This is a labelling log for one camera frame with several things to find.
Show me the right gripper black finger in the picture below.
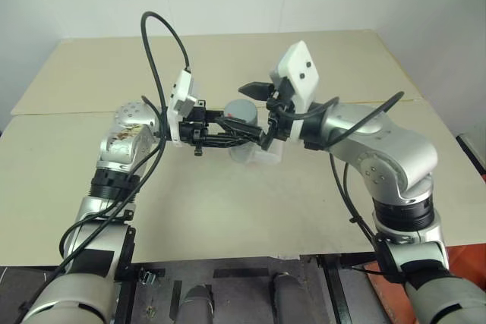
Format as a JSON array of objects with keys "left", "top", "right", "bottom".
[
  {"left": 260, "top": 124, "right": 276, "bottom": 151},
  {"left": 238, "top": 80, "right": 273, "bottom": 103}
]

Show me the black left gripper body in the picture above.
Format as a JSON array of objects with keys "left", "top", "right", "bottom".
[{"left": 177, "top": 98, "right": 210, "bottom": 159}]

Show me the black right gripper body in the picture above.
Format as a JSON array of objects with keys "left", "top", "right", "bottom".
[{"left": 266, "top": 84, "right": 297, "bottom": 143}]

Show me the clear plastic jar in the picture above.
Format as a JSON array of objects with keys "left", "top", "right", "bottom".
[{"left": 226, "top": 140, "right": 254, "bottom": 165}]

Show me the grey cylindrical cup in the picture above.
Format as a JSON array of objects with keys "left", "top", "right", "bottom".
[{"left": 222, "top": 99, "right": 260, "bottom": 127}]

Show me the clear plastic box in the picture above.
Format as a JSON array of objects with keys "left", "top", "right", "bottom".
[{"left": 250, "top": 138, "right": 285, "bottom": 166}]

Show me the black tape strip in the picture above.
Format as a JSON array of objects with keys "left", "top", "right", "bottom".
[{"left": 212, "top": 267, "right": 267, "bottom": 278}]

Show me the dark rounded gray shape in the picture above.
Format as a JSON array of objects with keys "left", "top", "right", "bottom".
[
  {"left": 178, "top": 284, "right": 216, "bottom": 324},
  {"left": 270, "top": 272, "right": 308, "bottom": 324}
]

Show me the orange sheet under table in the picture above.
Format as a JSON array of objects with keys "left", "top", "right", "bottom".
[{"left": 351, "top": 246, "right": 486, "bottom": 316}]

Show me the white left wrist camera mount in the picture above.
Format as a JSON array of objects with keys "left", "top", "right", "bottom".
[{"left": 166, "top": 68, "right": 199, "bottom": 147}]

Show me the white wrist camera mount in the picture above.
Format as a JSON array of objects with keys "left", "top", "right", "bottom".
[
  {"left": 268, "top": 39, "right": 322, "bottom": 138},
  {"left": 166, "top": 68, "right": 199, "bottom": 147}
]

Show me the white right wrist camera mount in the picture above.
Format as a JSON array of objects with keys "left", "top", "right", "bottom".
[{"left": 268, "top": 39, "right": 322, "bottom": 138}]

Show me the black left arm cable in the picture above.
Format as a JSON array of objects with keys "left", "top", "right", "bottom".
[{"left": 18, "top": 10, "right": 192, "bottom": 313}]

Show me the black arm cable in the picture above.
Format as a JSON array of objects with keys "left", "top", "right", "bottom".
[
  {"left": 267, "top": 90, "right": 406, "bottom": 283},
  {"left": 18, "top": 10, "right": 192, "bottom": 313}
]

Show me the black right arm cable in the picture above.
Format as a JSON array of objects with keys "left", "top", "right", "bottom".
[{"left": 267, "top": 90, "right": 406, "bottom": 283}]

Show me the black metal frame bar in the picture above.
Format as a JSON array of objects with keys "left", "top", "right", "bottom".
[{"left": 317, "top": 254, "right": 352, "bottom": 324}]

